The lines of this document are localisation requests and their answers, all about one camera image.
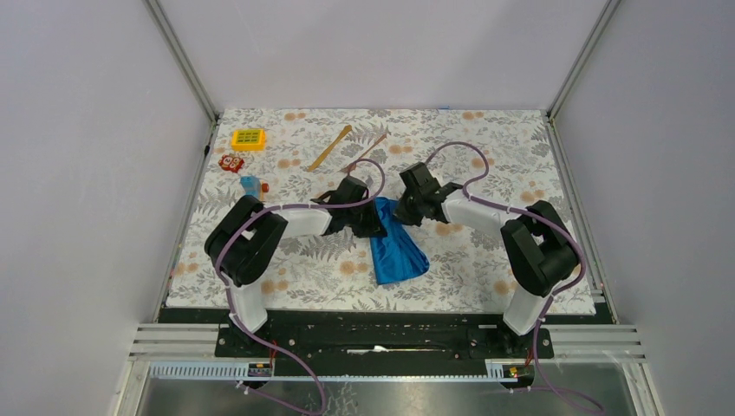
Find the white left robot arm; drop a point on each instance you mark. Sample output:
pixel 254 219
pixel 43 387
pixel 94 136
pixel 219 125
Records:
pixel 241 246

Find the blue toy train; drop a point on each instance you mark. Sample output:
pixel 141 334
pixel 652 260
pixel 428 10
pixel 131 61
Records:
pixel 254 186

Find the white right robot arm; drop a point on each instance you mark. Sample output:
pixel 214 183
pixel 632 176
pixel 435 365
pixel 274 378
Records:
pixel 540 249

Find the yellow green toy block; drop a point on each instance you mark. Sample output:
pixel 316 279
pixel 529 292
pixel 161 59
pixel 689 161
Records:
pixel 248 140

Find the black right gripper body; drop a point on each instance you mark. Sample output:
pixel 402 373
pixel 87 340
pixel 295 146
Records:
pixel 409 210

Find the blue cloth napkin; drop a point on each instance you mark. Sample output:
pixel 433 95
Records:
pixel 396 257

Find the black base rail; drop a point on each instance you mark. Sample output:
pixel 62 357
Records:
pixel 351 344

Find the wooden fork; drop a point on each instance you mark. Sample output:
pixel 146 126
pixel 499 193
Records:
pixel 350 166

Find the red owl toy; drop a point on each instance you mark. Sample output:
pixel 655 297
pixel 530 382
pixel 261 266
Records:
pixel 231 163

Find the floral tablecloth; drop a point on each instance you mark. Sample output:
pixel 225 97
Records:
pixel 504 156

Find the wooden spoon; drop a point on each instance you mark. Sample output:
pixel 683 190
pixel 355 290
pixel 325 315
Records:
pixel 325 153

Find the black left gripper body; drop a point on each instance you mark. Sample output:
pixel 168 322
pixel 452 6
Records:
pixel 361 219

